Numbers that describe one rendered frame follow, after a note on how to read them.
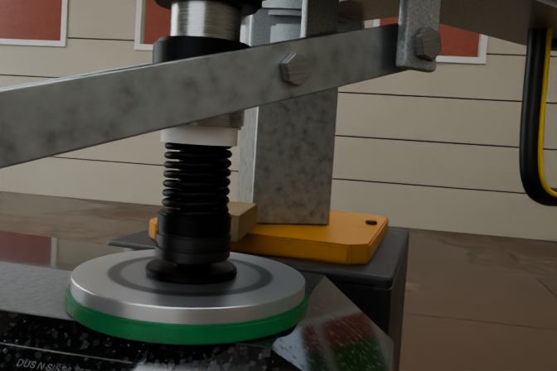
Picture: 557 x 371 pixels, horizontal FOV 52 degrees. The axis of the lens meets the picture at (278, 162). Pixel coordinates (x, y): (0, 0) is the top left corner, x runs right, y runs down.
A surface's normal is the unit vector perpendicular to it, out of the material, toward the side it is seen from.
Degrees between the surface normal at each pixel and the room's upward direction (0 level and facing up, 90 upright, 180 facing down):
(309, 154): 90
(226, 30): 90
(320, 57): 90
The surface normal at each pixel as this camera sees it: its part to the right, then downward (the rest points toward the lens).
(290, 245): -0.27, 0.04
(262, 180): 0.25, 0.07
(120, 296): 0.07, -1.00
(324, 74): 0.59, 0.08
